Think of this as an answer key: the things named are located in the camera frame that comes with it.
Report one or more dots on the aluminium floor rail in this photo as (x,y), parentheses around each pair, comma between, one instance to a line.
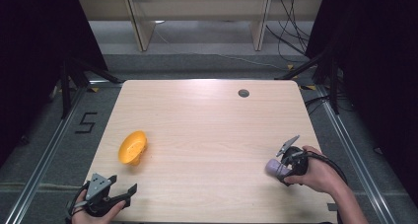
(46,158)
(355,158)

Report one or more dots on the person's left hand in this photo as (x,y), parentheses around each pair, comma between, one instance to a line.
(98,219)

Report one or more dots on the yellow plastic bowl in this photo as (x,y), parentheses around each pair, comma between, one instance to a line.
(131,146)

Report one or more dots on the person's right hand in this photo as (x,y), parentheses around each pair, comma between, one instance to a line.
(318,173)

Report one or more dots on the dark tape strip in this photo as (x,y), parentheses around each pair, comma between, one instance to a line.
(332,207)

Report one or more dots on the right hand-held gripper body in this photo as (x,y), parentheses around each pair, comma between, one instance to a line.
(297,161)

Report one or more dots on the black curtain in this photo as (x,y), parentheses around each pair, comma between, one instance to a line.
(36,53)
(378,69)

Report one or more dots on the light purple cup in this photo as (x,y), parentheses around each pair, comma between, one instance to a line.
(273,167)

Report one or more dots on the grey round table grommet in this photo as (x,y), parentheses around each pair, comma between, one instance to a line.
(243,93)

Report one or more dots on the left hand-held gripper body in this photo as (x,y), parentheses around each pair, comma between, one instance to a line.
(96,186)

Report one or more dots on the black metal stand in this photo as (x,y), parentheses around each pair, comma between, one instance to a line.
(67,86)
(333,82)

